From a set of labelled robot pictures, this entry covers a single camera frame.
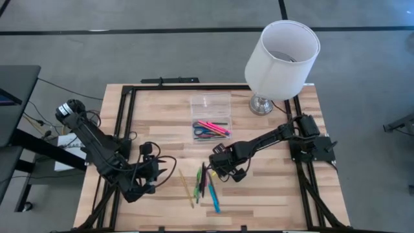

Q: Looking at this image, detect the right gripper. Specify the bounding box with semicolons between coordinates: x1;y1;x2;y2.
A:
209;144;250;179

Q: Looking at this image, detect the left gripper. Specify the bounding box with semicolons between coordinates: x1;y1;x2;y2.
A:
139;154;168;187

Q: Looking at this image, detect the yellow pencil pink eraser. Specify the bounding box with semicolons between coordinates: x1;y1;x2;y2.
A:
178;168;195;209

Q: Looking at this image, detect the orange pencil with eraser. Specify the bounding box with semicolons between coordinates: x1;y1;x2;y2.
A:
201;125;227;138

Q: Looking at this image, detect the slim pink highlighter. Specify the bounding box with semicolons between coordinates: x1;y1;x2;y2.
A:
197;120;227;133

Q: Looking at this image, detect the clear plastic supply box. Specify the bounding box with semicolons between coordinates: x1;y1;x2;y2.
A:
190;93;233;144

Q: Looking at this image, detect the white paper box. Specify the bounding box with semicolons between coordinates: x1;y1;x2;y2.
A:
53;131;93;172

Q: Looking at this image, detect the light green marker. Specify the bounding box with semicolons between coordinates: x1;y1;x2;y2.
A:
195;166;202;198

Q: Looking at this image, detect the black mounting bar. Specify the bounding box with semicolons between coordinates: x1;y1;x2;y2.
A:
140;76;200;85

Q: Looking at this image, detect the white shade table lamp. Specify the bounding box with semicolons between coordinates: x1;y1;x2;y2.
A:
244;19;321;117

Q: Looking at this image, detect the black desk beam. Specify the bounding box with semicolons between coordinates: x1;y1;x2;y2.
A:
9;128;89;172

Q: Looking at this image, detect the dark grey low desk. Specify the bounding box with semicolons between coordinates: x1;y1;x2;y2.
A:
0;145;24;205

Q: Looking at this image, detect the dark tablet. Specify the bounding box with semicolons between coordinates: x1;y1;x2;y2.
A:
0;87;23;107

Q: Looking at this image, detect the black floor stand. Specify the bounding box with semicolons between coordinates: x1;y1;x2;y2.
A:
382;111;414;134

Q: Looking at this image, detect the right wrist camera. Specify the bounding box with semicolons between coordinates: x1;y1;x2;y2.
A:
232;167;247;183

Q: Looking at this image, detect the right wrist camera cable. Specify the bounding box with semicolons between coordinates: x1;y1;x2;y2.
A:
206;155;252;183

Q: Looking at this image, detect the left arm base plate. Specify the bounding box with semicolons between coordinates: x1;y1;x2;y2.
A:
85;137;132;162

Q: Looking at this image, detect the black aluminium table frame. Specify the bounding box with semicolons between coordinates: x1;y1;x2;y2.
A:
73;83;352;233

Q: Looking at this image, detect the black lamp cord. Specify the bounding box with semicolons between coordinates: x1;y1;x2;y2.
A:
270;100;292;117

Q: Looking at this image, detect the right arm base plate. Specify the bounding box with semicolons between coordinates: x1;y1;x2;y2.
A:
289;135;337;162

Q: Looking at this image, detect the black floor cable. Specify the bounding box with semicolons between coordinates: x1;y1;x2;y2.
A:
37;77;105;102

